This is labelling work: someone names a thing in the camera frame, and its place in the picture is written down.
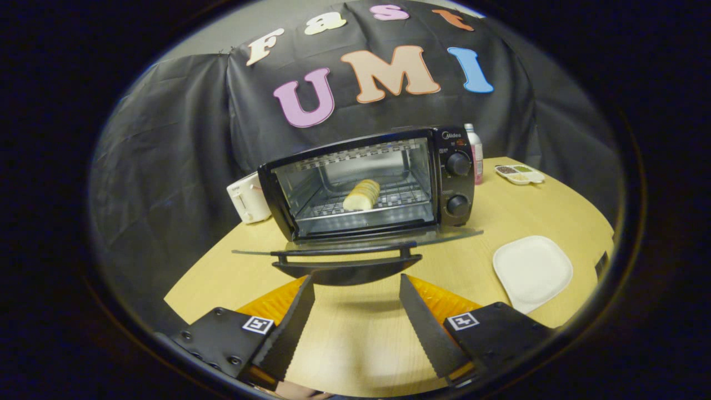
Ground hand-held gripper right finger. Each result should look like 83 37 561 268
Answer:
399 273 556 387

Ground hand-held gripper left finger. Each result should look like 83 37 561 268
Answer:
169 275 316 389

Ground black toaster oven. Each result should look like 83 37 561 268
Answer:
232 126 484 287

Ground yellow sliced bread loaf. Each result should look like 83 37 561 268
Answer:
342 179 382 212

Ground white pop-up toaster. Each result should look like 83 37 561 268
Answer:
227 171 273 224

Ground white square plate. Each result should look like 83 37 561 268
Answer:
492 235 574 315

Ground silver and pink bottle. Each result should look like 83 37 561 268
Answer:
464 123 484 185

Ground white divided spice dish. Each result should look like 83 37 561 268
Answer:
494 164 545 186

